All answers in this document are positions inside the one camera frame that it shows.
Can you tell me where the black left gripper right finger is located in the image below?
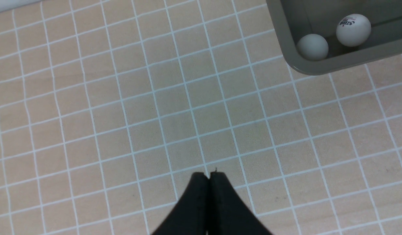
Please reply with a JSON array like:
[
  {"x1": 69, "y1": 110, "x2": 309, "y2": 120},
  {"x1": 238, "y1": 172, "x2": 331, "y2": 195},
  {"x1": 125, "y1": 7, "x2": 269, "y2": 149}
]
[{"x1": 208, "y1": 171, "x2": 272, "y2": 235}]

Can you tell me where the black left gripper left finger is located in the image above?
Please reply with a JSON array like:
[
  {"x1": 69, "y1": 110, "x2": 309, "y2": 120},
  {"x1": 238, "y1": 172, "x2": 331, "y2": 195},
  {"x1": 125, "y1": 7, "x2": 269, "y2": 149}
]
[{"x1": 153, "y1": 172, "x2": 209, "y2": 235}]

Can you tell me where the white ping-pong ball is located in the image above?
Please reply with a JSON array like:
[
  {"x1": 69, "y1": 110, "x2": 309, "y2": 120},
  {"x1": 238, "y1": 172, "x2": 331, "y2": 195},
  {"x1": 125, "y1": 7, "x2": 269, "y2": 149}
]
[
  {"x1": 296, "y1": 34, "x2": 329, "y2": 61},
  {"x1": 336, "y1": 14, "x2": 372, "y2": 47}
]

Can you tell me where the beige checkered tablecloth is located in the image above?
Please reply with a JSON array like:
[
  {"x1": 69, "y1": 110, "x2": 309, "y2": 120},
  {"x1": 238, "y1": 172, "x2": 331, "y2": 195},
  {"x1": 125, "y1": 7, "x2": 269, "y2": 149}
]
[{"x1": 0, "y1": 0, "x2": 402, "y2": 235}]

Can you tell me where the olive green plastic bin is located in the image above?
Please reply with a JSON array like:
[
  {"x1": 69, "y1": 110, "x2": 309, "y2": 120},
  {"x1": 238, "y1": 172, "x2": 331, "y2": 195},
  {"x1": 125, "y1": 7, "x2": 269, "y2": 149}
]
[{"x1": 267, "y1": 0, "x2": 402, "y2": 75}]

